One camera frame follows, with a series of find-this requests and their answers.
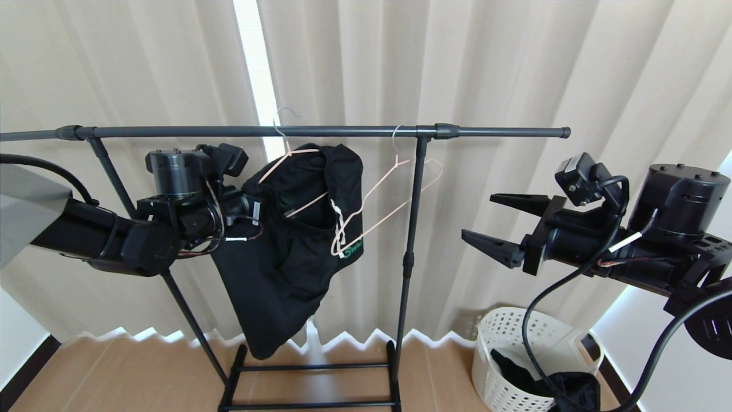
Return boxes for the window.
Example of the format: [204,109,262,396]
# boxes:
[233,0,315,338]

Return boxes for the white laundry basket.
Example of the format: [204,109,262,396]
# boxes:
[472,307,604,412]

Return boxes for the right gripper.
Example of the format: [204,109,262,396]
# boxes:
[461,193,634,276]

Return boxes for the heap of clothes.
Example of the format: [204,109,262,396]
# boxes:
[491,348,601,412]

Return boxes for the black clothes rack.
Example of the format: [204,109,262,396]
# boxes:
[0,124,571,412]

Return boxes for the pink clothes hanger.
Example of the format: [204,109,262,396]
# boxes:
[257,107,331,219]
[331,126,444,258]

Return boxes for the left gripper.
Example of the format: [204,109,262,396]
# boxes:
[219,193,264,228]

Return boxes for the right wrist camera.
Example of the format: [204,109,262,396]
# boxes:
[555,152,630,208]

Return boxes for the black shorts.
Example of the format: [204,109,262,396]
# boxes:
[210,143,365,360]

